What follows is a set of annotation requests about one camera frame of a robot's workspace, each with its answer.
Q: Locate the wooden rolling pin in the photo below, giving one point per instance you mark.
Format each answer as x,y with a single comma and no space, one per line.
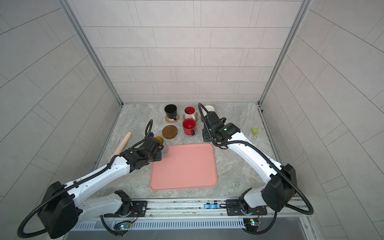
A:
122,144

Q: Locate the blue mug yellow inside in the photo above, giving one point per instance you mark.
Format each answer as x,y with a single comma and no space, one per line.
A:
165,147

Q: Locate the aluminium mounting rail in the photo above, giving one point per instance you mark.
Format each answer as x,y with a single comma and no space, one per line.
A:
185,208

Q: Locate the red mug front row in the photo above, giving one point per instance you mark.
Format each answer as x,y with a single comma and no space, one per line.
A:
189,127

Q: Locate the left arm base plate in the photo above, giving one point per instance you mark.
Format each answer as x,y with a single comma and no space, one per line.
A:
139,208

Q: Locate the woven rattan coaster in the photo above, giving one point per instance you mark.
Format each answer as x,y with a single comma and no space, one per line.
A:
172,121

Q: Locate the white mug red inside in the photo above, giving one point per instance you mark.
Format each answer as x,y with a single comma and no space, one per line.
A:
190,113

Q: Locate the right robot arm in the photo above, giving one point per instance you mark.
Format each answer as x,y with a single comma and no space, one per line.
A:
281,188

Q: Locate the left circuit board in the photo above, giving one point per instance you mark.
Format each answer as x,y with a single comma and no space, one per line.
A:
123,226

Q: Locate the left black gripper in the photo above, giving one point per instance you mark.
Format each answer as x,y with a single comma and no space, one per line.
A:
158,150

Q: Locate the blue clamp on rail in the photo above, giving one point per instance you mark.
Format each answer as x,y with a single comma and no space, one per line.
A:
212,206

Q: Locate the black mug back row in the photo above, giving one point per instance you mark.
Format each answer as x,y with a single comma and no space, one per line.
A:
171,112

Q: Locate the brown wooden coaster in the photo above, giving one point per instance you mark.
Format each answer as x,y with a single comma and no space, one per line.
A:
169,132

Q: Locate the cork paw print coaster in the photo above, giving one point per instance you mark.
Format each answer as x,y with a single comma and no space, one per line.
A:
197,117

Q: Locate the pink silicone tray mat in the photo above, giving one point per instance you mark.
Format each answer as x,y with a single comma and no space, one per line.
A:
185,166

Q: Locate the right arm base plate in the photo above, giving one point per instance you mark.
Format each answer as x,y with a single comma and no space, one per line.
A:
236,208

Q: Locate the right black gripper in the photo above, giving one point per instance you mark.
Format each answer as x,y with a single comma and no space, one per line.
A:
205,137

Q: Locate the circuit board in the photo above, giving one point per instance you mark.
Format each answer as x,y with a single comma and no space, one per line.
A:
123,226
252,223

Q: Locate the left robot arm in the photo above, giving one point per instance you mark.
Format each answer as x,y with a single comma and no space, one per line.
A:
65,205

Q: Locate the right circuit board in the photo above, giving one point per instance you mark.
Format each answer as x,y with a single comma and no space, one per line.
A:
252,223

